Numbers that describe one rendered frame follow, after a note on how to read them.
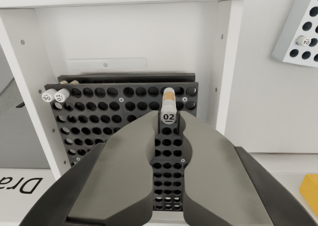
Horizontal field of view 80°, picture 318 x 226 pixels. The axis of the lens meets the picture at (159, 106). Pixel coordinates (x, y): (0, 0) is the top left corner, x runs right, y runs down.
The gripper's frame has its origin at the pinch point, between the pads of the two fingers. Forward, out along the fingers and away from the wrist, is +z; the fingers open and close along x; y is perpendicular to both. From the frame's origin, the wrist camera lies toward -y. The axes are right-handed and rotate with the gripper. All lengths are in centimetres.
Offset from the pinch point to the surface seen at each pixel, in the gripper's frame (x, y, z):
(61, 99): -12.0, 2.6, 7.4
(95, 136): -9.5, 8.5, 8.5
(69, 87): -11.4, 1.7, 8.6
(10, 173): -32.6, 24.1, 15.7
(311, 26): 20.1, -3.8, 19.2
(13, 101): -104, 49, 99
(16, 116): -52, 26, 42
